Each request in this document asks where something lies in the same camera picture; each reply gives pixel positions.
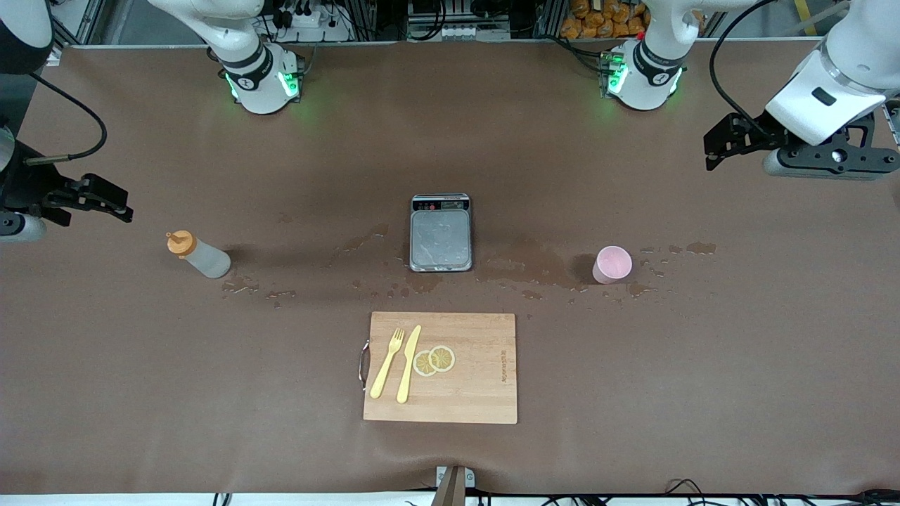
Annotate squeeze bottle with orange cap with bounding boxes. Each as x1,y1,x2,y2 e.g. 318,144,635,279
166,231,232,280

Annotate pink plastic cup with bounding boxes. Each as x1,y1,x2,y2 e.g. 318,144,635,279
592,245,633,285

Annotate orange snack packets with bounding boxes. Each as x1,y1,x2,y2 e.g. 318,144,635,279
560,0,648,39

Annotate brown table mat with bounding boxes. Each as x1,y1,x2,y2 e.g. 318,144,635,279
0,39,900,496

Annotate white power strip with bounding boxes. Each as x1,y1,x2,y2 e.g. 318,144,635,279
271,0,352,43

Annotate white connector block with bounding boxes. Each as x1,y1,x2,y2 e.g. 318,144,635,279
440,25,511,41

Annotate yellow plastic fork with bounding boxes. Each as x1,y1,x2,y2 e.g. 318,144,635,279
370,327,406,400

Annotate silver digital kitchen scale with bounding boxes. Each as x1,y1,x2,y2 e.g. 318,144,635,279
409,194,473,273

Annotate yellow plastic knife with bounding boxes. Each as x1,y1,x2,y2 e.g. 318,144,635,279
396,325,423,405

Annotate wooden cutting board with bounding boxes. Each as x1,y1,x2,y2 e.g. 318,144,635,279
359,312,519,425

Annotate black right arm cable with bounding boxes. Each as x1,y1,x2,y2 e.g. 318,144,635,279
23,70,108,167

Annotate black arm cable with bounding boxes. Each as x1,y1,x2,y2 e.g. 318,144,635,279
23,70,108,167
709,0,781,138

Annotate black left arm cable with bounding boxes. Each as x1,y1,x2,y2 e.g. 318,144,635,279
709,0,781,138

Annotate metal table edge bracket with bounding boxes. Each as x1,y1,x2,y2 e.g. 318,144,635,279
430,465,476,506

